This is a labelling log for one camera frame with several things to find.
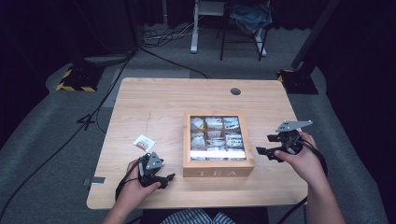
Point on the white tea bag packet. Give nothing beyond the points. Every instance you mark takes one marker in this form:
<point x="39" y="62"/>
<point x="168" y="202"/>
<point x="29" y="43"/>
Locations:
<point x="144" y="143"/>

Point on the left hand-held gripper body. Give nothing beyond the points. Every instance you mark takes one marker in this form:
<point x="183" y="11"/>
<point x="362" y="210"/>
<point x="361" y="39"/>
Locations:
<point x="152" y="163"/>

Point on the grey tape strip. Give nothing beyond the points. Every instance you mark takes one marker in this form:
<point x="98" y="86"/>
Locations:
<point x="95" y="181"/>

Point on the person's right hand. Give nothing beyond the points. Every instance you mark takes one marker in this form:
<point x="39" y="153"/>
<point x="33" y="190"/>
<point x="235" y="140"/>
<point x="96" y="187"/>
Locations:
<point x="303" y="165"/>

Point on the white desk leg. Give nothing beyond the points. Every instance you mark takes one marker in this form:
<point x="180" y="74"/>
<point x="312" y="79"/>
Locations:
<point x="195" y="34"/>

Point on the group of boxed tea bags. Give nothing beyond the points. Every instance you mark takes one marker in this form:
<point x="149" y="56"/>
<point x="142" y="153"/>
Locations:
<point x="218" y="138"/>

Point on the person's left hand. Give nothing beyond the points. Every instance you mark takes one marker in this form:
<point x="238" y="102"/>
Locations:
<point x="137" y="193"/>

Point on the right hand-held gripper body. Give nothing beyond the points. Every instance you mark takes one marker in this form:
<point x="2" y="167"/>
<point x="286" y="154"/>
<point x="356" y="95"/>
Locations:
<point x="291" y="137"/>

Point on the black metal chair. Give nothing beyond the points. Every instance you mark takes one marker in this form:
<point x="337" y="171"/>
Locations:
<point x="222" y="37"/>

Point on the person's striped clothing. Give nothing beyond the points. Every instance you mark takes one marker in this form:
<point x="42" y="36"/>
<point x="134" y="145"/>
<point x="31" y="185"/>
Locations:
<point x="193" y="217"/>

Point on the wooden tea box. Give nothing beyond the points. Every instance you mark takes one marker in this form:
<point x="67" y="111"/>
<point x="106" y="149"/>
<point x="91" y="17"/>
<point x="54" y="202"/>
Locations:
<point x="218" y="169"/>

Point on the blue cloth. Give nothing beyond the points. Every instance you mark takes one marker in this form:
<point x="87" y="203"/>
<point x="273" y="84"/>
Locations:
<point x="250" y="17"/>

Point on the dark slanted stand beam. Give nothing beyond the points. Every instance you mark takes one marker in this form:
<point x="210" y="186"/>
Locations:
<point x="314" y="34"/>

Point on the yellow black striped stand base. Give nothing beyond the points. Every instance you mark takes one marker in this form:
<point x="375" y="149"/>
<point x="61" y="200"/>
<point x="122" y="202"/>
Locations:
<point x="79" y="79"/>
<point x="299" y="82"/>

